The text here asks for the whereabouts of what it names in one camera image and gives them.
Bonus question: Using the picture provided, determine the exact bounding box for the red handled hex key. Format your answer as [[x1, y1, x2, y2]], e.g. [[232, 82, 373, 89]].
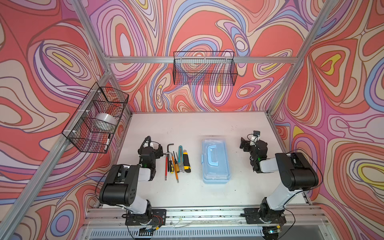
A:
[[165, 153, 169, 181]]

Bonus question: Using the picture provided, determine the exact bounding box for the orange handled hex key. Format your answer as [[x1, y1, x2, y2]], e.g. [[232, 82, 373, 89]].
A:
[[172, 152, 180, 183]]

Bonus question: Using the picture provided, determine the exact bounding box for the teal utility knife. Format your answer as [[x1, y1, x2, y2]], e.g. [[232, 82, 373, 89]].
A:
[[178, 146, 185, 173]]

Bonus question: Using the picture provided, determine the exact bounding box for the blue plastic tool box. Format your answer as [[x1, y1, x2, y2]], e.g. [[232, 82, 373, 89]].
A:
[[201, 138, 231, 184]]

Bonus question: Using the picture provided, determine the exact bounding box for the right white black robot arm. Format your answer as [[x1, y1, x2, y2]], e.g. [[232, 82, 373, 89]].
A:
[[240, 138, 319, 224]]

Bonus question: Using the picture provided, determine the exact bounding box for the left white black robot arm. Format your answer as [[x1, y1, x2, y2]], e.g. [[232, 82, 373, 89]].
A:
[[99, 145, 164, 225]]

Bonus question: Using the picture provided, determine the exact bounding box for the black hex key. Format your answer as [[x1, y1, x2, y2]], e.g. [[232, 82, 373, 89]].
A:
[[167, 143, 174, 163]]

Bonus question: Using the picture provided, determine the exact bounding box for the black yellow screwdriver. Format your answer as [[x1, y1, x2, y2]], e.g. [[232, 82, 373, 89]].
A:
[[168, 153, 175, 174]]

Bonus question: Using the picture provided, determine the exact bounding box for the yellow black utility knife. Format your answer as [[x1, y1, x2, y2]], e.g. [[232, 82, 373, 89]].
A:
[[183, 150, 191, 173]]

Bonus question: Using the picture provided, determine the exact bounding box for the marker pen in basket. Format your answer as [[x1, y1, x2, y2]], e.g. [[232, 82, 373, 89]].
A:
[[104, 134, 111, 152]]

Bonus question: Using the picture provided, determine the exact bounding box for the grey tape roll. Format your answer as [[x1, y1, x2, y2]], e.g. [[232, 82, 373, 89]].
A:
[[94, 113, 117, 133]]

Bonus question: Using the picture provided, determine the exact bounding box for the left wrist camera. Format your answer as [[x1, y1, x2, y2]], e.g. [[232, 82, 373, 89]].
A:
[[143, 141, 154, 148]]

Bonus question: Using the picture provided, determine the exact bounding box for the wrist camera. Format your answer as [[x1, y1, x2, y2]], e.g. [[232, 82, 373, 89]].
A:
[[143, 141, 154, 148], [251, 131, 261, 143]]

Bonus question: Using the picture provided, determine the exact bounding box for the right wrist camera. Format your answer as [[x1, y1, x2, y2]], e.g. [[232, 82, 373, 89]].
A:
[[251, 131, 261, 143]]

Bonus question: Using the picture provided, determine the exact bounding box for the orange handled screwdriver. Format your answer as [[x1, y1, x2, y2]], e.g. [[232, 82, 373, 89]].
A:
[[173, 152, 180, 174]]

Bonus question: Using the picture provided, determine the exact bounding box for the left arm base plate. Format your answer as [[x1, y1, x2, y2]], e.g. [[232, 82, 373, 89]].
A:
[[122, 209, 167, 227]]

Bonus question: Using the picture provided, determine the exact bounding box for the black wire basket on left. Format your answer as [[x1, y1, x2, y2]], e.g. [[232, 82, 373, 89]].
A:
[[62, 83, 129, 154]]

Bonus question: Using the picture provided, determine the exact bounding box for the black wire basket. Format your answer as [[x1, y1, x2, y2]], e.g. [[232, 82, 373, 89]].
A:
[[173, 50, 238, 86], [62, 83, 129, 154]]

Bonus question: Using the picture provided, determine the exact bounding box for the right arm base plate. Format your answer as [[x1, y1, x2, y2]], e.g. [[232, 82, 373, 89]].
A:
[[240, 208, 287, 225]]

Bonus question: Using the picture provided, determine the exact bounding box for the aluminium front rail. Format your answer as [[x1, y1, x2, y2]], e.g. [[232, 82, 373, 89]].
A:
[[83, 205, 331, 228]]

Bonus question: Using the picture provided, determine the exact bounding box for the black wire basket at back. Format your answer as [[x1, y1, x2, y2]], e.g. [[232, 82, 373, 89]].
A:
[[173, 50, 238, 86]]

